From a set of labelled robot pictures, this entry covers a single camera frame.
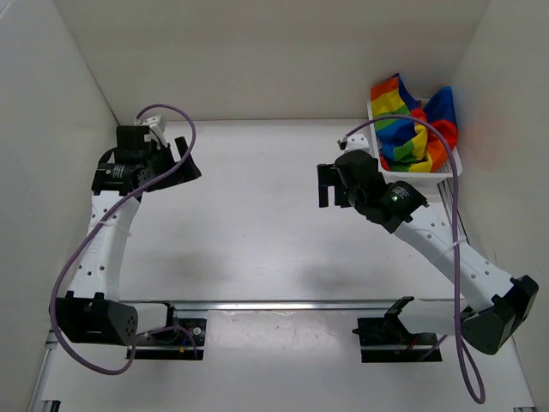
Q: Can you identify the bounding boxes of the rainbow striped shorts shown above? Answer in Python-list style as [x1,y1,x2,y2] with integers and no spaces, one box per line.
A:
[371,74,459,173]

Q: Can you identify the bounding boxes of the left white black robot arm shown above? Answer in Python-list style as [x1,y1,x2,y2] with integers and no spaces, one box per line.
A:
[56,116,180,346]

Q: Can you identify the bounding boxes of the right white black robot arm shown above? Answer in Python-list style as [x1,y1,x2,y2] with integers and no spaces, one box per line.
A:
[317,149,539,354]

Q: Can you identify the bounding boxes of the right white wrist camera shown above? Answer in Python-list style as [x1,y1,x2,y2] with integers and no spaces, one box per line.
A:
[337,133,370,153]

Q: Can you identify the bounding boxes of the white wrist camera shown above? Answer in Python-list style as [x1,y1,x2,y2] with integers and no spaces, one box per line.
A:
[134,115,167,148]
[337,133,370,153]

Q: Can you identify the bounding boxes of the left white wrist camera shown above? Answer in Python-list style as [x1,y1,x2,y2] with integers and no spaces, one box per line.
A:
[134,115,167,148]

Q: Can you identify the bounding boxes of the aluminium rail frame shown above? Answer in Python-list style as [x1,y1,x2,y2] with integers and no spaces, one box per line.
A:
[25,179,537,412]

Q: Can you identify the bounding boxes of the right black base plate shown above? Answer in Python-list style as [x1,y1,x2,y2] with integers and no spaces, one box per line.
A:
[353,318,443,364]

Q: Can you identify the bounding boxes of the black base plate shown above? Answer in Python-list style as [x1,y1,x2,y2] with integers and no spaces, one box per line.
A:
[353,318,443,364]
[135,318,207,361]

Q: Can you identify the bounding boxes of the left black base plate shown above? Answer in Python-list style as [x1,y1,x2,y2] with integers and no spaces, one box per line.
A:
[135,318,207,361]

